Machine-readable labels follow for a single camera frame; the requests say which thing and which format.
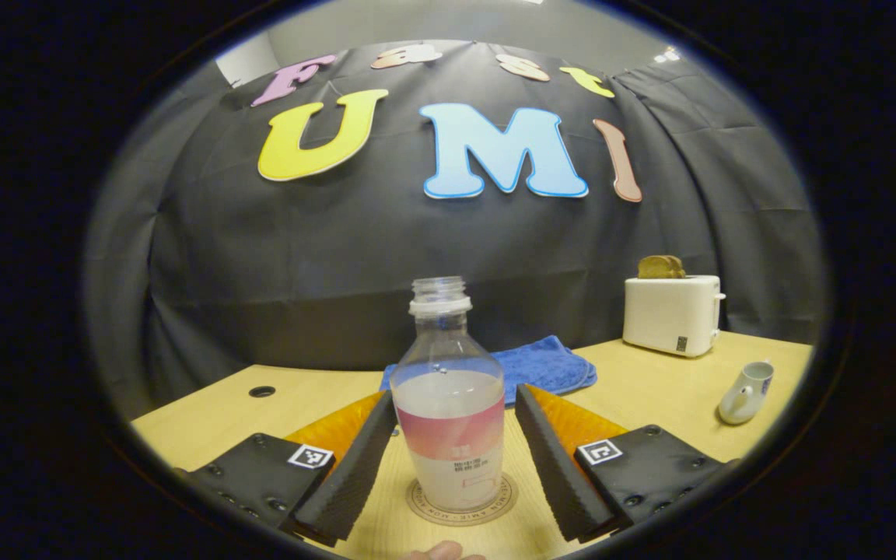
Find clear water bottle pink label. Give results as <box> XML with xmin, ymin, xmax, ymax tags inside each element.
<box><xmin>390</xmin><ymin>276</ymin><xmax>506</xmax><ymax>513</ymax></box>

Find blue folded towel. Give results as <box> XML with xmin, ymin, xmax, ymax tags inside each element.
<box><xmin>380</xmin><ymin>335</ymin><xmax>597</xmax><ymax>407</ymax></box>

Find white blue floral teacup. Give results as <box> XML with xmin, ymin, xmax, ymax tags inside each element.
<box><xmin>719</xmin><ymin>360</ymin><xmax>775</xmax><ymax>425</ymax></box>

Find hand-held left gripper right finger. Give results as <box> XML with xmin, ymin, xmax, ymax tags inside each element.
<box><xmin>514</xmin><ymin>383</ymin><xmax>737</xmax><ymax>544</ymax></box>

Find round brown coaster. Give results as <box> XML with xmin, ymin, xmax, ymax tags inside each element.
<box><xmin>405</xmin><ymin>471</ymin><xmax>519</xmax><ymax>527</ymax></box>

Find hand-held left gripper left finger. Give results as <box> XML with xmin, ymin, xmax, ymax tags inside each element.
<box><xmin>176</xmin><ymin>389</ymin><xmax>400</xmax><ymax>548</ymax></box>

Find white toaster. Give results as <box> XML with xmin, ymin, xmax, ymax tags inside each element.
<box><xmin>623</xmin><ymin>275</ymin><xmax>726</xmax><ymax>359</ymax></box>

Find brown toast slice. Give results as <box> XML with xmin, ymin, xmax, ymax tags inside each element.
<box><xmin>638</xmin><ymin>255</ymin><xmax>686</xmax><ymax>279</ymax></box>

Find black backdrop cloth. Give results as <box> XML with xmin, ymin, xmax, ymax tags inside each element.
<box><xmin>82</xmin><ymin>39</ymin><xmax>830</xmax><ymax>421</ymax></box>

